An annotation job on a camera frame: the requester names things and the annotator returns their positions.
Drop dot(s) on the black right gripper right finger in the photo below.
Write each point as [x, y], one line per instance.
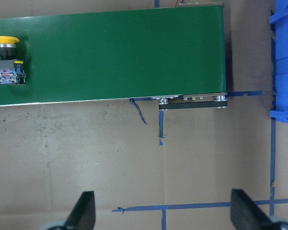
[245, 214]

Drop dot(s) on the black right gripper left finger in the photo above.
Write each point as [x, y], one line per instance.
[83, 215]

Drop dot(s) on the yellow push button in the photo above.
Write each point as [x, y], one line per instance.
[11, 68]

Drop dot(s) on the green conveyor belt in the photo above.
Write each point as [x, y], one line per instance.
[151, 53]

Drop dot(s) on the blue empty bin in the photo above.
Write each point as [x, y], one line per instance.
[280, 20]

